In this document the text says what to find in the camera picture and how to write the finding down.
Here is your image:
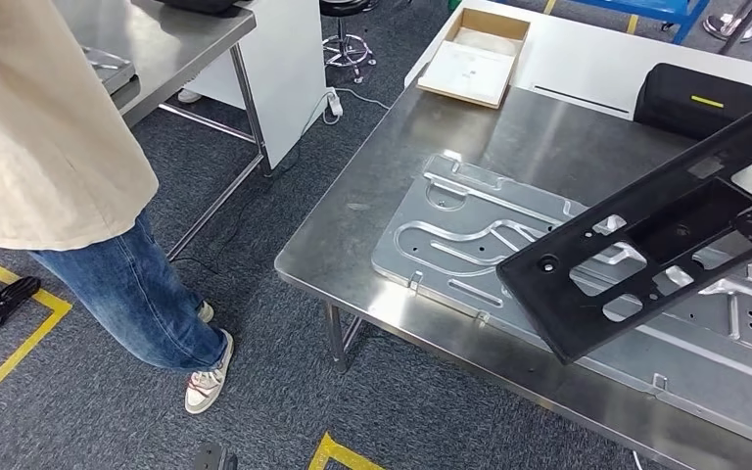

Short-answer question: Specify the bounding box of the black plastic plate bracket part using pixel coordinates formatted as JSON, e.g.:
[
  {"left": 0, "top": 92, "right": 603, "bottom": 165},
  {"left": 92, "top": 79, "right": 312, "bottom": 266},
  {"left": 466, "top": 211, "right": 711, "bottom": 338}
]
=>
[{"left": 495, "top": 90, "right": 752, "bottom": 366}]

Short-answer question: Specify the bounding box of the stainless steel workbench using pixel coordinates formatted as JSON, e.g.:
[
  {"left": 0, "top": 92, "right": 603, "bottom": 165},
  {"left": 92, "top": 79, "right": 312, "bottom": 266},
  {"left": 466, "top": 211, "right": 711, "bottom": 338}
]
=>
[{"left": 275, "top": 65, "right": 752, "bottom": 470}]

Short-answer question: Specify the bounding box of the black case with yellow label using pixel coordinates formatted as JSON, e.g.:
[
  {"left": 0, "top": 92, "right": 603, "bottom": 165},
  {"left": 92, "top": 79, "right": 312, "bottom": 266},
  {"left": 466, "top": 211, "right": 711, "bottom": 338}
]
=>
[{"left": 633, "top": 63, "right": 752, "bottom": 141}]

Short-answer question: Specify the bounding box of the yellow floor tape square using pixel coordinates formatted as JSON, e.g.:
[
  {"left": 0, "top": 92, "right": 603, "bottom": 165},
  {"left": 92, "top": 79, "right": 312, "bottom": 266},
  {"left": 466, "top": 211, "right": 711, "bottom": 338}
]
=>
[
  {"left": 542, "top": 0, "right": 640, "bottom": 35},
  {"left": 0, "top": 256, "right": 73, "bottom": 423}
]

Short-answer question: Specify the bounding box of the white table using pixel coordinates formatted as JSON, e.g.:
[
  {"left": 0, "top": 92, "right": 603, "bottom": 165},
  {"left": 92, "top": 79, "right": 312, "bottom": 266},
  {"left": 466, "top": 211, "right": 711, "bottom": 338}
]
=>
[{"left": 404, "top": 0, "right": 752, "bottom": 121}]

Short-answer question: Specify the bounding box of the large stamped silver metal panel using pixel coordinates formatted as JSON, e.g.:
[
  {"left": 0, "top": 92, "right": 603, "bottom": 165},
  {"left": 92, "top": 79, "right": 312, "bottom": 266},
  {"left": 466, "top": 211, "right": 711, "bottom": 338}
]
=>
[{"left": 370, "top": 152, "right": 752, "bottom": 456}]

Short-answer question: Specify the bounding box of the open cardboard box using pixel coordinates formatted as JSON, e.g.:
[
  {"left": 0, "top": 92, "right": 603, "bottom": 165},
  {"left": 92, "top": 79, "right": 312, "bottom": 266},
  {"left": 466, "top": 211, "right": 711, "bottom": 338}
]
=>
[{"left": 416, "top": 7, "right": 532, "bottom": 111}]

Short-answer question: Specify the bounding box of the black stool with chrome base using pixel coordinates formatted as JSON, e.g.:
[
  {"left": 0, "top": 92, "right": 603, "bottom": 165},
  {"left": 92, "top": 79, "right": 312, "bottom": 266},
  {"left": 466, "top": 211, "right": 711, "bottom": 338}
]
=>
[{"left": 319, "top": 0, "right": 379, "bottom": 85}]

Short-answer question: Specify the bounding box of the white cabinet panel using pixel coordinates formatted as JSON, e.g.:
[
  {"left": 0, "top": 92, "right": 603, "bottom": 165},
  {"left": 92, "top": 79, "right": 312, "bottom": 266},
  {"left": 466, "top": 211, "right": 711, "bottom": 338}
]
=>
[{"left": 184, "top": 0, "right": 330, "bottom": 172}]

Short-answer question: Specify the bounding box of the person's leg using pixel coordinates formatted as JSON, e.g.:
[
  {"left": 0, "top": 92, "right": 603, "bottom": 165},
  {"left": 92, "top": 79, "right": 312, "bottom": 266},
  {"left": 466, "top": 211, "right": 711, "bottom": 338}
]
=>
[
  {"left": 139, "top": 212, "right": 208, "bottom": 312},
  {"left": 28, "top": 223, "right": 229, "bottom": 373}
]

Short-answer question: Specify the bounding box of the black robot foot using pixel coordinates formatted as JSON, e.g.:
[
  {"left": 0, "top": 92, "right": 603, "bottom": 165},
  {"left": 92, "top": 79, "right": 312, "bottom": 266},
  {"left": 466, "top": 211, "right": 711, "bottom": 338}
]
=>
[{"left": 192, "top": 443, "right": 240, "bottom": 470}]

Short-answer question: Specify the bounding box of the black flat device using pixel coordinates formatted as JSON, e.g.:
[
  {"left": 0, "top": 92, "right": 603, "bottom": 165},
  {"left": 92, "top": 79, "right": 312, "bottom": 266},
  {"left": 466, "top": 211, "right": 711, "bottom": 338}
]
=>
[{"left": 155, "top": 0, "right": 256, "bottom": 18}]

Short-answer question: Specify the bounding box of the stainless steel table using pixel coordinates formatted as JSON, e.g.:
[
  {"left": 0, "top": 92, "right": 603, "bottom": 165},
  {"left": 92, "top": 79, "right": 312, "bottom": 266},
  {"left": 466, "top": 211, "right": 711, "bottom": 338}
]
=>
[{"left": 51, "top": 0, "right": 275, "bottom": 262}]

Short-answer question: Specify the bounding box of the small stamped metal plate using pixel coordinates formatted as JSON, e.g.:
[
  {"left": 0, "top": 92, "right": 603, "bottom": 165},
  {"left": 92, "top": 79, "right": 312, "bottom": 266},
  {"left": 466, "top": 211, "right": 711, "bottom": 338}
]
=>
[{"left": 80, "top": 45, "right": 137, "bottom": 97}]

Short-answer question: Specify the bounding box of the person's torso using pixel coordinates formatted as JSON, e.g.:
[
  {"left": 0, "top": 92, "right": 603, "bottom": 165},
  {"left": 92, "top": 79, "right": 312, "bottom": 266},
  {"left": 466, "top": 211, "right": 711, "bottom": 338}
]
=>
[{"left": 0, "top": 0, "right": 160, "bottom": 253}]

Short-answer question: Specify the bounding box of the chrome stanchion post with base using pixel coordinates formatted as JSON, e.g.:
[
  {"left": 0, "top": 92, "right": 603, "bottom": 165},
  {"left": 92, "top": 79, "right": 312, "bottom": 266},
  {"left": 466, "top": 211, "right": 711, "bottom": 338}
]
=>
[{"left": 702, "top": 0, "right": 752, "bottom": 57}]

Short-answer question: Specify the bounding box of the black floor cable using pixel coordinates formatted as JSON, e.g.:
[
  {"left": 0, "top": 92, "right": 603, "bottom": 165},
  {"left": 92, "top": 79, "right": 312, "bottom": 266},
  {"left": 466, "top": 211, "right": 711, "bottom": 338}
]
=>
[{"left": 171, "top": 119, "right": 325, "bottom": 275}]

